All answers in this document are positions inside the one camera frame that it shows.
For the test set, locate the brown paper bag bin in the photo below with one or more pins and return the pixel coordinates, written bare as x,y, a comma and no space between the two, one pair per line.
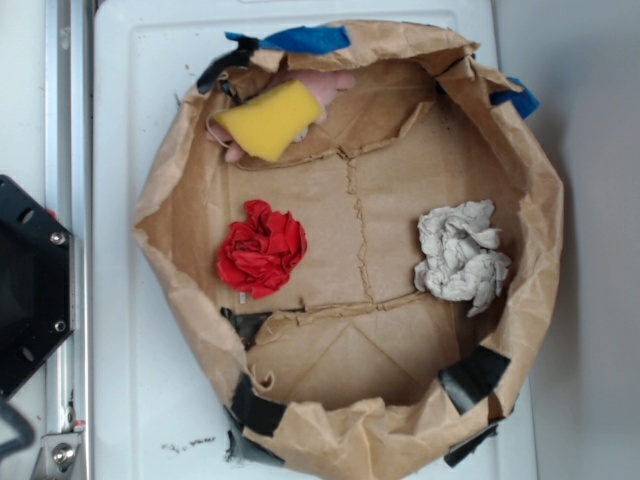
348,371

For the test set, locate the aluminium frame rail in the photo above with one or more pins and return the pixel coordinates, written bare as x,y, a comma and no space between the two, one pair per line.
69,29

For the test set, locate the pink plush toy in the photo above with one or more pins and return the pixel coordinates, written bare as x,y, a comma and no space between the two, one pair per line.
325,86

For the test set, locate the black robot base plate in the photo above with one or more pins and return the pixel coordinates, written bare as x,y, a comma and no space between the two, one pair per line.
35,286

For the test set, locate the metal corner bracket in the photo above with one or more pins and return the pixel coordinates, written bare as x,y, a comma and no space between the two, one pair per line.
57,457

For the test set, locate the crumpled grey cloth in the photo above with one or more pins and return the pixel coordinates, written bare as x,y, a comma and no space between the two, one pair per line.
461,258

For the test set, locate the yellow sponge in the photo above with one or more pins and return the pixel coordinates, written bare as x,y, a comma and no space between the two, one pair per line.
267,124

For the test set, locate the white tray surface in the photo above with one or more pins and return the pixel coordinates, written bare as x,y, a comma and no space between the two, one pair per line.
156,415

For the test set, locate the crumpled red cloth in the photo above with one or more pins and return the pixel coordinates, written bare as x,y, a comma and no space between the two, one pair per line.
259,253

